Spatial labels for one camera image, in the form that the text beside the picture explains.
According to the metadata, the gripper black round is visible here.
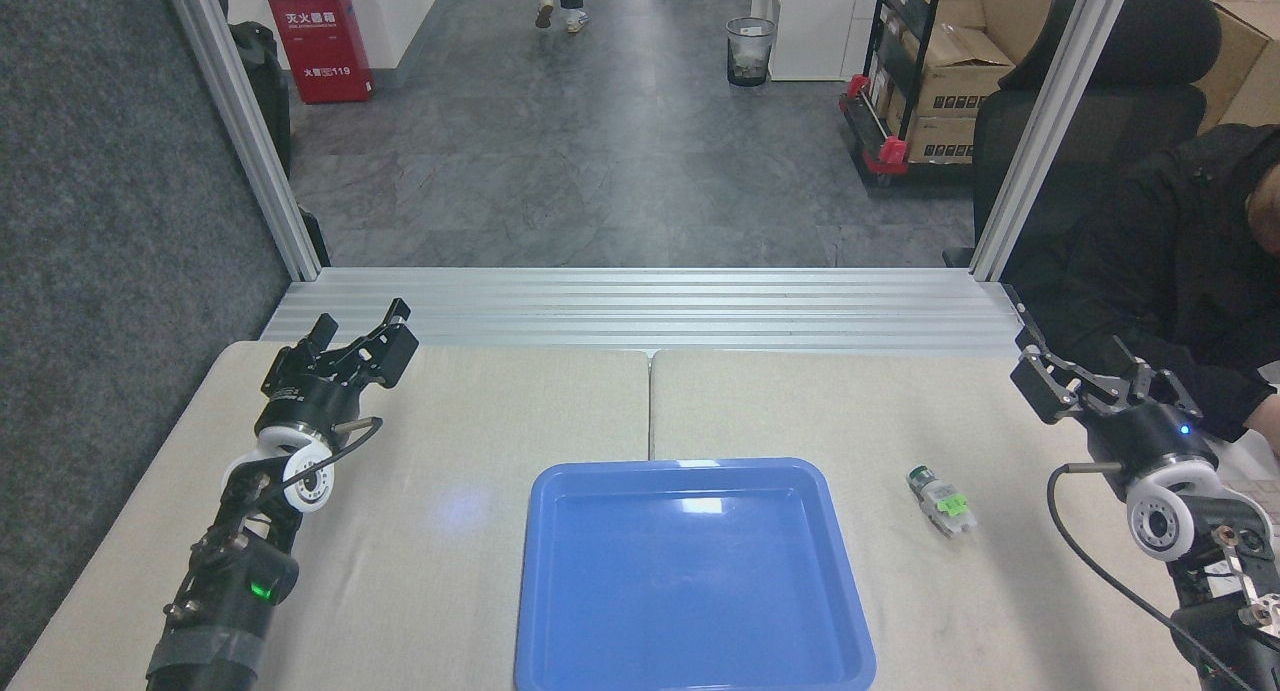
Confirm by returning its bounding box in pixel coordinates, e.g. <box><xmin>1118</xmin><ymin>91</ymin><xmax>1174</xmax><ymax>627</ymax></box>
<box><xmin>1010</xmin><ymin>336</ymin><xmax>1222</xmax><ymax>498</ymax></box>
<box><xmin>257</xmin><ymin>298</ymin><xmax>420</xmax><ymax>443</ymax></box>

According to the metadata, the white green switch part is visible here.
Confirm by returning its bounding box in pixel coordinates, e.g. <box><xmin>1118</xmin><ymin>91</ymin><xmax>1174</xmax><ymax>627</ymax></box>
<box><xmin>906</xmin><ymin>464</ymin><xmax>978</xmax><ymax>540</ymax></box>

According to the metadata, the blue plastic tray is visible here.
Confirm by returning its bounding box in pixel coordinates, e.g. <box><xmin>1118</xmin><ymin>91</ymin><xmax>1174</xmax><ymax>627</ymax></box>
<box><xmin>514</xmin><ymin>457</ymin><xmax>878</xmax><ymax>691</ymax></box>

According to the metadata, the person's hand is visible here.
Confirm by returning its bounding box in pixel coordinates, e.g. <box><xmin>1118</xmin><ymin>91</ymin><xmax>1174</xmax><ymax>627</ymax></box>
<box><xmin>1243</xmin><ymin>393</ymin><xmax>1280</xmax><ymax>462</ymax></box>

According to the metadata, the seated person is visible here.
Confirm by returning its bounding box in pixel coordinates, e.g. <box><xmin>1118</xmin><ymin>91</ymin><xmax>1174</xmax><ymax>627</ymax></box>
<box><xmin>1010</xmin><ymin>121</ymin><xmax>1280</xmax><ymax>444</ymax></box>

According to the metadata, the grey felt partition panel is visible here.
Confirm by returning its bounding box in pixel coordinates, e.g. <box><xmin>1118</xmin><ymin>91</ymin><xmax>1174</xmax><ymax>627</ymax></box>
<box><xmin>0</xmin><ymin>0</ymin><xmax>294</xmax><ymax>662</ymax></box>

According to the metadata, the black equipment case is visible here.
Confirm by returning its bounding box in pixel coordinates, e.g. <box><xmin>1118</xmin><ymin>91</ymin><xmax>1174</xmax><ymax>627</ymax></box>
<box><xmin>210</xmin><ymin>0</ymin><xmax>332</xmax><ymax>268</ymax></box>

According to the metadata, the black office chair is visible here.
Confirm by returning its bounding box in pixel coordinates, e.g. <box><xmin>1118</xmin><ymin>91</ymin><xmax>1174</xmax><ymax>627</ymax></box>
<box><xmin>943</xmin><ymin>0</ymin><xmax>1223</xmax><ymax>272</ymax></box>

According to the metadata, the small printed cardboard box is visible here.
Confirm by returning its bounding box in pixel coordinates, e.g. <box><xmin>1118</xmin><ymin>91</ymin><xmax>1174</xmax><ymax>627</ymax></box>
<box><xmin>904</xmin><ymin>115</ymin><xmax>979</xmax><ymax>165</ymax></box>

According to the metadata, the red fire extinguisher box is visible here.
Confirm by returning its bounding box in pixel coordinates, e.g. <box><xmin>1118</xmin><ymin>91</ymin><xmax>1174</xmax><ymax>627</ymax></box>
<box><xmin>263</xmin><ymin>0</ymin><xmax>375</xmax><ymax>105</ymax></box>

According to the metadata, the open cardboard box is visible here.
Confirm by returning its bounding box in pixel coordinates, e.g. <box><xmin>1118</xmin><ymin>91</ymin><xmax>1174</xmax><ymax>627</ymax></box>
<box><xmin>898</xmin><ymin>24</ymin><xmax>1017</xmax><ymax>120</ymax></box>

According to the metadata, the black cart with red corners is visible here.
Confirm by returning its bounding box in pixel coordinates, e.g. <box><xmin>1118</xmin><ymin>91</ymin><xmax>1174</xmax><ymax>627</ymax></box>
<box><xmin>838</xmin><ymin>0</ymin><xmax>979</xmax><ymax>187</ymax></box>

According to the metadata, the large plain cardboard box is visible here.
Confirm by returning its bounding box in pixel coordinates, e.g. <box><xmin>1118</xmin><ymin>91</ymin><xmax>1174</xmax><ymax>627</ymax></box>
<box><xmin>975</xmin><ymin>0</ymin><xmax>1099</xmax><ymax>68</ymax></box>
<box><xmin>1195</xmin><ymin>0</ymin><xmax>1280</xmax><ymax>134</ymax></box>

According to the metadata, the white cabinet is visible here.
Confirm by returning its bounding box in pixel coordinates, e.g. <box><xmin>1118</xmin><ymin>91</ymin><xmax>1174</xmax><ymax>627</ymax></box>
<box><xmin>750</xmin><ymin>0</ymin><xmax>864</xmax><ymax>82</ymax></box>

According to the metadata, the black mesh waste bin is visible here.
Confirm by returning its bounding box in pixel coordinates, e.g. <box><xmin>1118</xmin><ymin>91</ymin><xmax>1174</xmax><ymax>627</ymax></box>
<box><xmin>726</xmin><ymin>17</ymin><xmax>778</xmax><ymax>88</ymax></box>

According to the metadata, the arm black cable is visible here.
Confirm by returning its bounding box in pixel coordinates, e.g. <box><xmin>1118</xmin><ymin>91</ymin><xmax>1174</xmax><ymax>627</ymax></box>
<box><xmin>1047</xmin><ymin>462</ymin><xmax>1253</xmax><ymax>691</ymax></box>
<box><xmin>295</xmin><ymin>416</ymin><xmax>384</xmax><ymax>492</ymax></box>

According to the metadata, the black bracket strip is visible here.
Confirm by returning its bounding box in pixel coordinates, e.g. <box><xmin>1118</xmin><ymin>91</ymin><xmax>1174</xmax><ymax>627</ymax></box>
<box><xmin>1003</xmin><ymin>284</ymin><xmax>1047</xmax><ymax>350</ymax></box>

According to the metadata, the silver aluminium post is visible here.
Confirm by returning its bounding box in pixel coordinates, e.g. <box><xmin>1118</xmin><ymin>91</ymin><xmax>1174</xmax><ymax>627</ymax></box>
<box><xmin>160</xmin><ymin>0</ymin><xmax>323</xmax><ymax>282</ymax></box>
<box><xmin>968</xmin><ymin>0</ymin><xmax>1137</xmax><ymax>282</ymax></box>

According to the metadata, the ribbed aluminium rail platform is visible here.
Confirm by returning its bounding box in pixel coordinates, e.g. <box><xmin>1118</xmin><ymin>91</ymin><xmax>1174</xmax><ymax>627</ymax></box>
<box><xmin>258</xmin><ymin>267</ymin><xmax>1046</xmax><ymax>359</ymax></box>

